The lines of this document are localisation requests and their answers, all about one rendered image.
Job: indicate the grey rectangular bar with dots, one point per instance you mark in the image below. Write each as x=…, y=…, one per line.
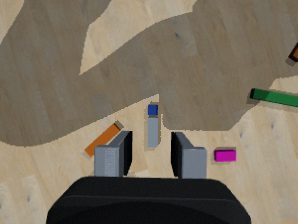
x=152, y=131

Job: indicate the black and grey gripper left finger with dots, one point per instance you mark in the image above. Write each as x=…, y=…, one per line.
x=114, y=159

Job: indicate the small dark blue cube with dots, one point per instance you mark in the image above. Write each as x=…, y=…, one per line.
x=152, y=109

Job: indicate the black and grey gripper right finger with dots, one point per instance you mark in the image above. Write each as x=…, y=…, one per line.
x=187, y=161

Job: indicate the green rod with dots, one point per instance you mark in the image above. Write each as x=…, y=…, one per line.
x=274, y=97

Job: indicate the orange rectangular bar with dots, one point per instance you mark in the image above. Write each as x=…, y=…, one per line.
x=103, y=138
x=294, y=54

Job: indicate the magenta rectangular block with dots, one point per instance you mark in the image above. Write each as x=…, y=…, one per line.
x=224, y=155

